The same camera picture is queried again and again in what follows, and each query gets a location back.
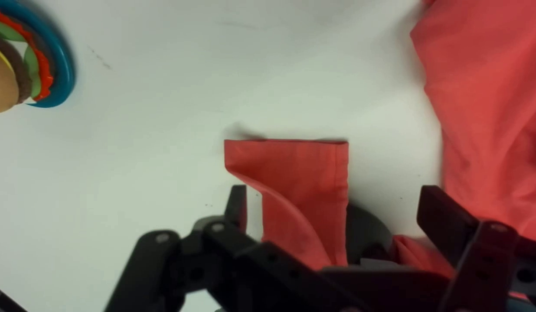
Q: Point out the toy hamburger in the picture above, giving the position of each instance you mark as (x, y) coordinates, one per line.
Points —
(5, 76)

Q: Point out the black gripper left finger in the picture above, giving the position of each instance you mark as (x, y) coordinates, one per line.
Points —
(221, 271)

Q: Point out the orange printed shirt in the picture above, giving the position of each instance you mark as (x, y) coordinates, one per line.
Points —
(487, 88)

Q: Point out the teal small plate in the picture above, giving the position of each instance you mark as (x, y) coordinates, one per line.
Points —
(62, 63)

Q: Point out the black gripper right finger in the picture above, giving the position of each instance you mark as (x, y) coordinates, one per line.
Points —
(487, 271)

